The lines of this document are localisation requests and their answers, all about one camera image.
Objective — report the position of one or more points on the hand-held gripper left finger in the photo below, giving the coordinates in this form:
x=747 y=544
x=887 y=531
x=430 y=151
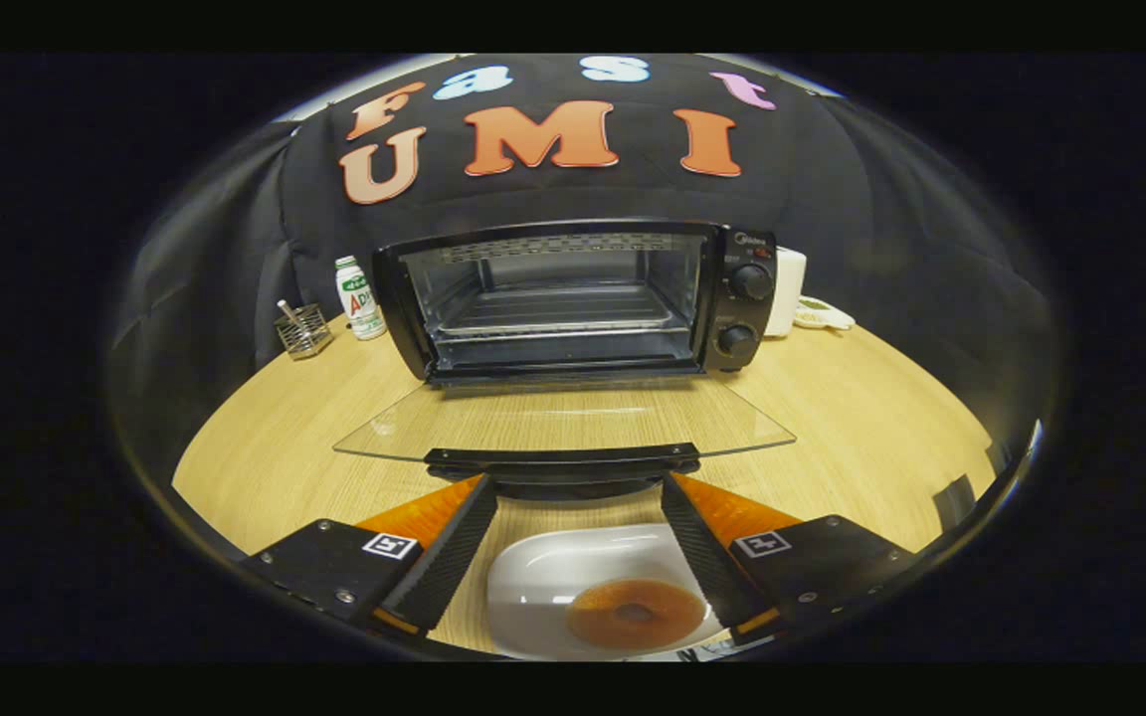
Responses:
x=454 y=552

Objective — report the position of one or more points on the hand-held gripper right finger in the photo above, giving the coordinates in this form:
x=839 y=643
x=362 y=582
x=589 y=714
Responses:
x=702 y=552

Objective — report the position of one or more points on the glazed brown donut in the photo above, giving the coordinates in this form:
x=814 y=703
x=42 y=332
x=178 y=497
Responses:
x=593 y=617

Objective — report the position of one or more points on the black toaster oven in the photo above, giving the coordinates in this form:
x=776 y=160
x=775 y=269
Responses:
x=747 y=310

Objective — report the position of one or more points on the white plate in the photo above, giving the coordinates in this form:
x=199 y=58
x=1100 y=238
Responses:
x=553 y=577

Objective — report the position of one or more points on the small white dish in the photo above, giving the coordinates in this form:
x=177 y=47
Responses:
x=825 y=318

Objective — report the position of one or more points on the white bottle green cap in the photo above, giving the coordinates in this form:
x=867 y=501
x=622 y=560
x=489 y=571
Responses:
x=361 y=303

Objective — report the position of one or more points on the white boxy appliance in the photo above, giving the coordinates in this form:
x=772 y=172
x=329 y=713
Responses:
x=790 y=288

